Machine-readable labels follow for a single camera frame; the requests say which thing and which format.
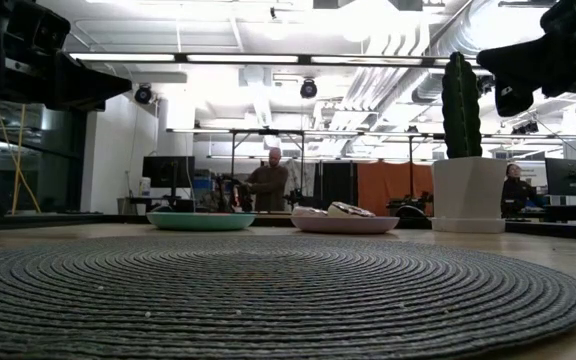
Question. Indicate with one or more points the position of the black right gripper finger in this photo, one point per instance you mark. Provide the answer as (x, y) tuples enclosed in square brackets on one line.
[(515, 97), (515, 60)]

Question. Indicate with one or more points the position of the round black ceiling spotlight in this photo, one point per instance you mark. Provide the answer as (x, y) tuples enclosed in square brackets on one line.
[(143, 94), (308, 89)]

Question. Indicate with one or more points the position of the green cactus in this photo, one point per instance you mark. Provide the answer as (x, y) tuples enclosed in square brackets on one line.
[(460, 110)]

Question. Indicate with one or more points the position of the white container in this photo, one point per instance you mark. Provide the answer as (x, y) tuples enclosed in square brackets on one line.
[(144, 186)]

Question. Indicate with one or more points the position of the person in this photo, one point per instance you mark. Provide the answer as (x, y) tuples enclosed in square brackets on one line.
[(268, 187), (515, 192)]

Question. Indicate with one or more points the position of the black computer monitor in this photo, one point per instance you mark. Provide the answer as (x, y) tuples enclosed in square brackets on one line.
[(168, 171), (568, 177)]

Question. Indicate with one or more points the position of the white plant pot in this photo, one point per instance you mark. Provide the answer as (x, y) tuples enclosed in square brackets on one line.
[(468, 187)]

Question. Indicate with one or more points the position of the long ceiling light bar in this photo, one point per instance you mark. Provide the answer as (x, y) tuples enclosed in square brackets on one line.
[(243, 58)]

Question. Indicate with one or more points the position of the teal plate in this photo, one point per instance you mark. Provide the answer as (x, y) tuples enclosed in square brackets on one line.
[(200, 221)]

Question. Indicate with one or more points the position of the orange curtain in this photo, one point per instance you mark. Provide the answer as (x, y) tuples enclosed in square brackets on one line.
[(378, 187)]

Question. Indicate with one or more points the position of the black curtain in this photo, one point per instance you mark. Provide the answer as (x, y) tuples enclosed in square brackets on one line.
[(335, 187)]

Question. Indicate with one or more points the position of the purple plate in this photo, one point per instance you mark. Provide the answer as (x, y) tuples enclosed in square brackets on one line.
[(345, 226)]

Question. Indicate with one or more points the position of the grey patterned cloth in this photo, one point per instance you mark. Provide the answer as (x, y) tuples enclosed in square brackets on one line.
[(303, 175)]

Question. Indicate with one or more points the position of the round grey woven placemat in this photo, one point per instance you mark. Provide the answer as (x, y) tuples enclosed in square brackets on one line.
[(268, 300)]

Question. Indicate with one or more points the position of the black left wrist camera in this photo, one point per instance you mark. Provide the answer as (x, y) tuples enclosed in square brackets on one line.
[(43, 30)]

